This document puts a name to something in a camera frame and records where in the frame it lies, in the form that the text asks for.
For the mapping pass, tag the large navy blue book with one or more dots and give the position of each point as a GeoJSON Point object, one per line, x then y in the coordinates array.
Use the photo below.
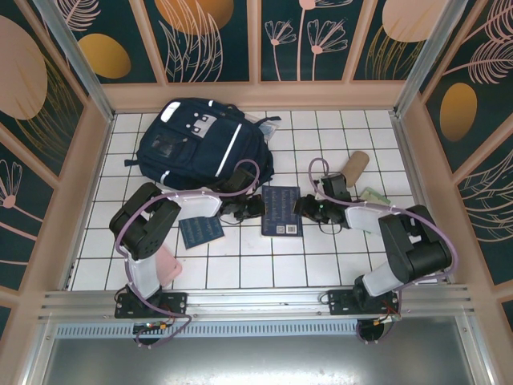
{"type": "Point", "coordinates": [282, 212]}

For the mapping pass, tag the grey metal sheet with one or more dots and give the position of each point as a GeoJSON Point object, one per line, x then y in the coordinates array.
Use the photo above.
{"type": "Point", "coordinates": [256, 361]}

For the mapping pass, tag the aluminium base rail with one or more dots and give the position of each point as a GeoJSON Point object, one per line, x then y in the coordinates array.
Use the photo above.
{"type": "Point", "coordinates": [256, 301]}

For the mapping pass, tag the pink pencil case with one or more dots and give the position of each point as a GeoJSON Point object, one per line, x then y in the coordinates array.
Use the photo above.
{"type": "Point", "coordinates": [170, 266]}

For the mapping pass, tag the small connector board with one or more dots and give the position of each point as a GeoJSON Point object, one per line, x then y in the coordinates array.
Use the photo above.
{"type": "Point", "coordinates": [151, 326]}
{"type": "Point", "coordinates": [385, 319]}

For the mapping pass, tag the small navy blue book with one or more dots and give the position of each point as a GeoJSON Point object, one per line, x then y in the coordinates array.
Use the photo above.
{"type": "Point", "coordinates": [200, 232]}

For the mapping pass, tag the aluminium corner post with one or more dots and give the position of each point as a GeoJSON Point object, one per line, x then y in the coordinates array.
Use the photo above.
{"type": "Point", "coordinates": [80, 64]}
{"type": "Point", "coordinates": [425, 56]}

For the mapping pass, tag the aluminium side rail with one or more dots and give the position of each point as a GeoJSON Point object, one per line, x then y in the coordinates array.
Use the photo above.
{"type": "Point", "coordinates": [68, 278]}
{"type": "Point", "coordinates": [413, 168]}

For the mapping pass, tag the brown cylindrical pencil case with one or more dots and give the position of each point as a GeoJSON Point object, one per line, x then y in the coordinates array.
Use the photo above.
{"type": "Point", "coordinates": [356, 166]}

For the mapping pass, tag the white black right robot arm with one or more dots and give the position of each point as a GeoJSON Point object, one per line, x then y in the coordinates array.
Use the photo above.
{"type": "Point", "coordinates": [368, 218]}

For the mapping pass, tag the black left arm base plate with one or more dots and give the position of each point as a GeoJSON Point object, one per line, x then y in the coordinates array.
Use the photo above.
{"type": "Point", "coordinates": [176, 302]}

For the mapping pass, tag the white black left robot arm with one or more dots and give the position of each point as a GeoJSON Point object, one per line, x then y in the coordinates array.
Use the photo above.
{"type": "Point", "coordinates": [192, 204]}

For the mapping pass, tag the navy blue backpack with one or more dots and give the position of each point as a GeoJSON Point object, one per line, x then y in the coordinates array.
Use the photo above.
{"type": "Point", "coordinates": [192, 148]}

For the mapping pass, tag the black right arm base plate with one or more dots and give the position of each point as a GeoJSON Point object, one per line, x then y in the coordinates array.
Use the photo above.
{"type": "Point", "coordinates": [340, 301]}

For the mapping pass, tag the green cat notebook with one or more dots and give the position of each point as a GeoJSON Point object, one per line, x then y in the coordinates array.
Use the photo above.
{"type": "Point", "coordinates": [374, 196]}

